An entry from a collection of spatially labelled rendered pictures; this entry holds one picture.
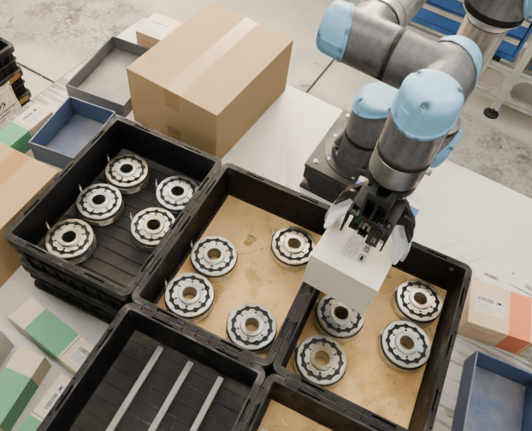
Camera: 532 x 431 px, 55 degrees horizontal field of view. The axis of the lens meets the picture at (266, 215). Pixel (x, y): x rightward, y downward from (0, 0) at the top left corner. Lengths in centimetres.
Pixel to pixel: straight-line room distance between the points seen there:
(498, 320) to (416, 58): 79
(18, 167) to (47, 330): 40
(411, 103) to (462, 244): 93
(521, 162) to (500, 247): 139
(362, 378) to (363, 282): 32
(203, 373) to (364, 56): 67
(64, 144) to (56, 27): 171
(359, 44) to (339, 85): 219
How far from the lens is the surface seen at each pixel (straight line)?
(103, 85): 175
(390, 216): 77
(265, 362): 97
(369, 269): 84
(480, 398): 133
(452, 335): 109
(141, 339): 110
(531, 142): 305
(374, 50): 72
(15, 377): 120
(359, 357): 112
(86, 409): 107
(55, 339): 121
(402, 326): 114
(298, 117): 166
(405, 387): 113
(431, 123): 62
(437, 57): 72
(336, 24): 73
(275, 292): 114
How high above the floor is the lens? 185
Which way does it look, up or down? 55 degrees down
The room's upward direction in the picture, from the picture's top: 10 degrees clockwise
